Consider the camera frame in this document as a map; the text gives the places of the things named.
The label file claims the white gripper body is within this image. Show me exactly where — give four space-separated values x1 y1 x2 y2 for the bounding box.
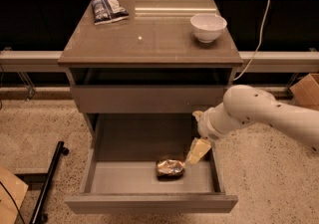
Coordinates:
197 108 223 141

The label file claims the crushed orange can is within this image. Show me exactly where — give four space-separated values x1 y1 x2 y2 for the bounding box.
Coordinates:
156 159 185 177

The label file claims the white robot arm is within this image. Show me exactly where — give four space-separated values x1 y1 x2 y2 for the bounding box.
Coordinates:
186 85 319 165

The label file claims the grey drawer cabinet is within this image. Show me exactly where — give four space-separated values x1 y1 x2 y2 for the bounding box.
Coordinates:
57 0 243 215

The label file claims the open grey middle drawer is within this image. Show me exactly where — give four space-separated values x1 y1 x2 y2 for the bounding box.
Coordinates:
65 113 238 214

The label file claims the closed grey top drawer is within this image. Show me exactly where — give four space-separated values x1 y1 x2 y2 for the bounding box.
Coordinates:
71 85 226 113

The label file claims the white ceramic bowl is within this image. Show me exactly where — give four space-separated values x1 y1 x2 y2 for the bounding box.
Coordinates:
190 13 227 43

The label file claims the brown cardboard box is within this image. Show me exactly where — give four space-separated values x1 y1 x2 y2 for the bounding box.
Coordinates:
290 74 319 111

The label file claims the blue white snack bag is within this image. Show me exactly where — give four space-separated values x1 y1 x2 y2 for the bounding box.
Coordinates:
91 0 129 25

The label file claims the black metal stand leg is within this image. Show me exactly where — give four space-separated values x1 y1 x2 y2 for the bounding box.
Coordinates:
17 141 69 224

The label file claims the wooden board corner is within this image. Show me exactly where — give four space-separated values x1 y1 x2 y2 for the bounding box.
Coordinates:
0 165 28 224

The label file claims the white power cable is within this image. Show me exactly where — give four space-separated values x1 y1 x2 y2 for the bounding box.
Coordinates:
232 0 272 82

